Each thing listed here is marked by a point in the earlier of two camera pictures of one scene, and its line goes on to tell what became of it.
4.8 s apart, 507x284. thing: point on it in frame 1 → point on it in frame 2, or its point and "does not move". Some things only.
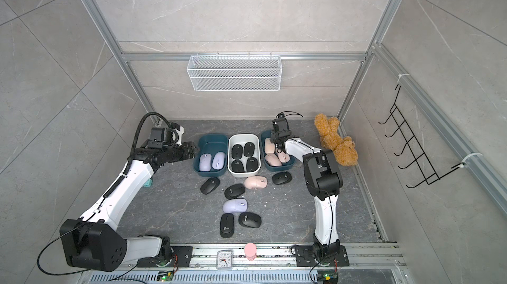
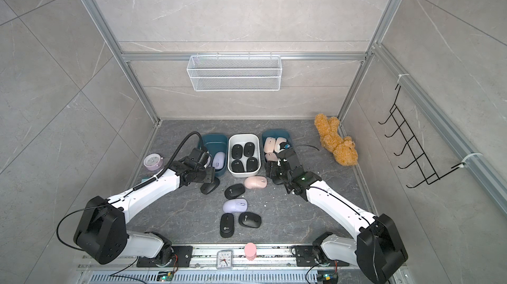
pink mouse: [272, 160] does not move
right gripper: [274, 137] → [272, 170]
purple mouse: [218, 160] does not move
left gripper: [189, 150] → [211, 174]
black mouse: [234, 191] does not move
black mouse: [249, 149] does not move
